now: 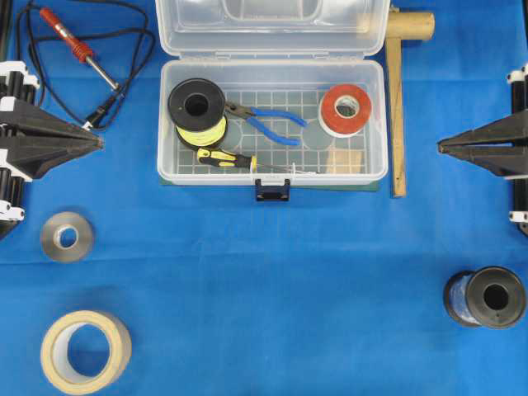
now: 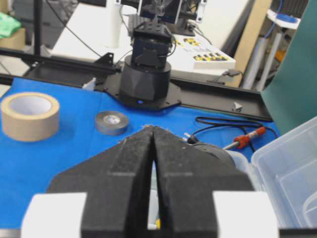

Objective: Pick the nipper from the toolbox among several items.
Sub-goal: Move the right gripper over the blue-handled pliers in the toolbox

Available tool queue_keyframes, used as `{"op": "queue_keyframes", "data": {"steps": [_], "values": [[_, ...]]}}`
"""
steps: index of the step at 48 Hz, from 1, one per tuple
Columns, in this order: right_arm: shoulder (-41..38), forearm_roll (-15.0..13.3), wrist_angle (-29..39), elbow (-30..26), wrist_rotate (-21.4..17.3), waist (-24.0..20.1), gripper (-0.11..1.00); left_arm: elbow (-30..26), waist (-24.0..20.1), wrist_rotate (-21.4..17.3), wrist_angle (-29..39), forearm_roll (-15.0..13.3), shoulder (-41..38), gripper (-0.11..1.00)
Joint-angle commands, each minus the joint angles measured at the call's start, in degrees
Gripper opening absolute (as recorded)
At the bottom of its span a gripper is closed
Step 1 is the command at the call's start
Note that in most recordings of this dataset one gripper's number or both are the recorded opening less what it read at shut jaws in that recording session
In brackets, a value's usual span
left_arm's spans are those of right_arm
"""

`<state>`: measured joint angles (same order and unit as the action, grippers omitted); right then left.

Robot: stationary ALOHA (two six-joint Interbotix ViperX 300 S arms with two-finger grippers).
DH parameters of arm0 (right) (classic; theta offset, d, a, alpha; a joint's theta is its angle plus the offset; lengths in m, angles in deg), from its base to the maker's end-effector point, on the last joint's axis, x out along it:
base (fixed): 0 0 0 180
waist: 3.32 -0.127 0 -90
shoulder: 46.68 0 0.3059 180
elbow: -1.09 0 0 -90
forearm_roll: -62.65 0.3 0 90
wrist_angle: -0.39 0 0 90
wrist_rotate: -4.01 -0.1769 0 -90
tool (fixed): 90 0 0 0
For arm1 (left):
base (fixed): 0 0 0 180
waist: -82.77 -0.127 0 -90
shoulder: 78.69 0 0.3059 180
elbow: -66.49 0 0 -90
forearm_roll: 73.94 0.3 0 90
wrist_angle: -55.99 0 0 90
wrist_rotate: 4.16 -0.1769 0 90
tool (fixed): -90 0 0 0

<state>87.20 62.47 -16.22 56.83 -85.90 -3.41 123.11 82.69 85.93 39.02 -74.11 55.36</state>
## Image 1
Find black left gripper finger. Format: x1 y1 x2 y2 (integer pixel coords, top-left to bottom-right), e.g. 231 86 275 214
1 136 104 180
1 97 99 143

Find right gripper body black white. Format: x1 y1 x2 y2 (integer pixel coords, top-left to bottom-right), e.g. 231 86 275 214
507 65 527 235

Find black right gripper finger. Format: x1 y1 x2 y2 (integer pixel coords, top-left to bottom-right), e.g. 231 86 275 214
437 110 527 147
438 145 527 178

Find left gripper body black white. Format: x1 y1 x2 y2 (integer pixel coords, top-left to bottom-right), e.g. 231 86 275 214
1 61 40 239

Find clear plastic toolbox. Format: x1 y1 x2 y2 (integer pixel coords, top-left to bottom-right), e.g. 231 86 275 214
156 1 389 191

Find red soldering iron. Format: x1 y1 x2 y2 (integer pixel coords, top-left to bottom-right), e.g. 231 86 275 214
39 7 120 91

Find grey tape roll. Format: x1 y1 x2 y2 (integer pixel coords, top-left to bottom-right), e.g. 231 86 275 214
40 211 95 263

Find blue table cloth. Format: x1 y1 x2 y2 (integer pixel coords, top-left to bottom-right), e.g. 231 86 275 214
1 1 527 395

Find wooden mallet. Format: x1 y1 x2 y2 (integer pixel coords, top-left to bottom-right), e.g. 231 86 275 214
384 7 436 198

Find red tape roll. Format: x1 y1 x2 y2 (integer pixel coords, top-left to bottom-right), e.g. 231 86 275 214
318 84 372 138

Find yellow black screwdriver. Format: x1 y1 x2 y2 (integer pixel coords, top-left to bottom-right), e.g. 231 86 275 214
196 148 303 173

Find beige masking tape roll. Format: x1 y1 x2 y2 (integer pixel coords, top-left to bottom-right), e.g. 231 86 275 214
40 310 132 395

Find black soldering iron cable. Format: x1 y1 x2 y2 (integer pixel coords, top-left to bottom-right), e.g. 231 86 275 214
14 0 156 132

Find blue wire spool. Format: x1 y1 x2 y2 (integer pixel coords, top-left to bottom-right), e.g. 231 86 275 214
443 266 527 329

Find yellow wire spool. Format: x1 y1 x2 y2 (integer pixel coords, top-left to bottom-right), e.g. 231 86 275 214
167 78 228 150

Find blue handled nipper pliers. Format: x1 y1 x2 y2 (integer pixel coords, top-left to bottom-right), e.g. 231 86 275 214
224 101 309 147

